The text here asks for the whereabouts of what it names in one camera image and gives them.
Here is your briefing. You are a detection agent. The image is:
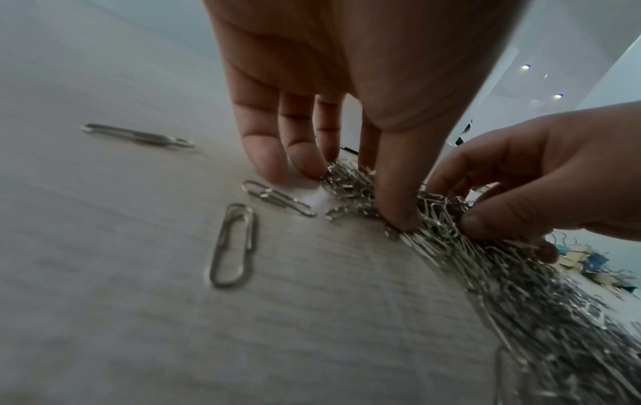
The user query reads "person's left hand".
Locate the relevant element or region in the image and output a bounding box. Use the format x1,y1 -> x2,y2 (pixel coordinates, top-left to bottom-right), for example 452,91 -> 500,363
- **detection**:
202,0 -> 527,233

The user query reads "single silver paper clip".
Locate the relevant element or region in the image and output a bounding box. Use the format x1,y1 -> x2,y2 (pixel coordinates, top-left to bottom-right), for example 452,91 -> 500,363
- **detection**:
241,179 -> 318,218
208,202 -> 260,289
81,123 -> 196,150

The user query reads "person's right hand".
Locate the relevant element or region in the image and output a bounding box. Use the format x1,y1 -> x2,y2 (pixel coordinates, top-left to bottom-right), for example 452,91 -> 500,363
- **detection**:
425,100 -> 641,264

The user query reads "colourful clutter of small items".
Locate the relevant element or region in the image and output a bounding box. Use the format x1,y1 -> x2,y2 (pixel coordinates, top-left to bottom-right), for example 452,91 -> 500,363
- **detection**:
548,232 -> 641,296

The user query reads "pile of silver paper clips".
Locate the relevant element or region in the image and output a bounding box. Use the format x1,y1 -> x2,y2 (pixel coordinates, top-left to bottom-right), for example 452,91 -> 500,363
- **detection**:
320,158 -> 641,405

